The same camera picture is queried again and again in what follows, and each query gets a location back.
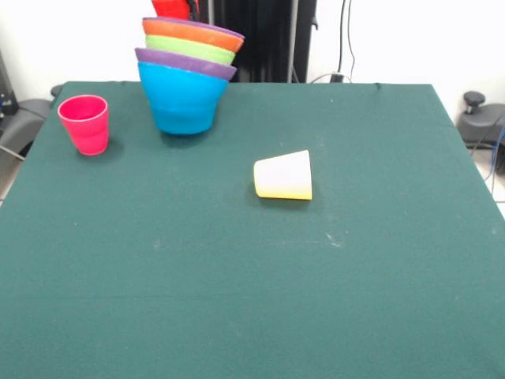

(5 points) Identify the red plastic cup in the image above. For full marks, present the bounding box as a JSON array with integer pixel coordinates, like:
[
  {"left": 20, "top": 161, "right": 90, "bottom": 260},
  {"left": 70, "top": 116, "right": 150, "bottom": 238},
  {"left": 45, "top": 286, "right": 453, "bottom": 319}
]
[{"left": 151, "top": 0, "right": 194, "bottom": 21}]

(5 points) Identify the orange plastic bowl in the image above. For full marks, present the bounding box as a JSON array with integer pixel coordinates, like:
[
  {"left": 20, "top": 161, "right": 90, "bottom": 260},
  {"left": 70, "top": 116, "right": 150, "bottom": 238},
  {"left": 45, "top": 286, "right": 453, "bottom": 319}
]
[{"left": 141, "top": 18, "right": 245, "bottom": 54}]

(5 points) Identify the purple plastic bowl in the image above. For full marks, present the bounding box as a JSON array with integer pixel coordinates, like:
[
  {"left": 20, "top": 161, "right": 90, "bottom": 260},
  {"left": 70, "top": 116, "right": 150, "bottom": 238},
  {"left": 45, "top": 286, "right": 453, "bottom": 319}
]
[
  {"left": 134, "top": 47, "right": 238, "bottom": 82},
  {"left": 142, "top": 16, "right": 246, "bottom": 41}
]

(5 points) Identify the green plastic bowl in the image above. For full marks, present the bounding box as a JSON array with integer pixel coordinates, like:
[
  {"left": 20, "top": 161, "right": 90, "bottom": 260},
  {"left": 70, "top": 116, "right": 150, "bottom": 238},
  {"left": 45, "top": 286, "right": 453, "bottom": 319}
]
[{"left": 144, "top": 34, "right": 237, "bottom": 66}]

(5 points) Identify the large blue plastic bowl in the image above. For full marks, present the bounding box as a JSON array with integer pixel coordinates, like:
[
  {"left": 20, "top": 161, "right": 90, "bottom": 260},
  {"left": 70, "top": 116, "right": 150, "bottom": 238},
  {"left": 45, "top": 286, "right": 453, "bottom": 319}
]
[{"left": 137, "top": 61, "right": 230, "bottom": 119}]

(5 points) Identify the yellow plastic cup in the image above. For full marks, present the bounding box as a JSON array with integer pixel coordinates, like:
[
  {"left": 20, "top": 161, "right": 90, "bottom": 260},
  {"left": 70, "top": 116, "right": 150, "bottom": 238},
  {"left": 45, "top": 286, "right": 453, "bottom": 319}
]
[{"left": 252, "top": 149, "right": 314, "bottom": 201}]

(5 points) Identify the small teal plastic bowl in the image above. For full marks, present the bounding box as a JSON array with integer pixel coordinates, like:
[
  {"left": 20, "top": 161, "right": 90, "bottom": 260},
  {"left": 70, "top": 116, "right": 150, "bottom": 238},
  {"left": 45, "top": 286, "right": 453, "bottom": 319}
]
[{"left": 152, "top": 103, "right": 216, "bottom": 137}]

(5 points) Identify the pink plastic cup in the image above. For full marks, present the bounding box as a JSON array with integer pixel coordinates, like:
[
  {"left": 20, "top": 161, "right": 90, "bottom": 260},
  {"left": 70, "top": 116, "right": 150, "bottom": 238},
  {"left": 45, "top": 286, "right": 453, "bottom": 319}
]
[{"left": 57, "top": 94, "right": 110, "bottom": 156}]

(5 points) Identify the grey equipment base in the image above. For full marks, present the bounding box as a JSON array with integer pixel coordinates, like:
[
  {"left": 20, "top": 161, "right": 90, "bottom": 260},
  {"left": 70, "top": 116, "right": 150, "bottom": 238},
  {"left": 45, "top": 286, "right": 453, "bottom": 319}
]
[{"left": 0, "top": 51, "right": 53, "bottom": 159}]

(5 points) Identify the dark green tablecloth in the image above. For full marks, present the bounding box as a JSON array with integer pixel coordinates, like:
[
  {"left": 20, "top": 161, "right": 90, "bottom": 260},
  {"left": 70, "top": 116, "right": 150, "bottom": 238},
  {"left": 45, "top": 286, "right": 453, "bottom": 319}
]
[{"left": 0, "top": 81, "right": 505, "bottom": 379}]

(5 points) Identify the black wall cable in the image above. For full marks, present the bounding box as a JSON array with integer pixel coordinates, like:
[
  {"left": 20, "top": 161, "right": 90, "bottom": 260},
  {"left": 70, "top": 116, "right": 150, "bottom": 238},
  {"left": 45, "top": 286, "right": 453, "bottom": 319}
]
[{"left": 333, "top": 27, "right": 356, "bottom": 84}]

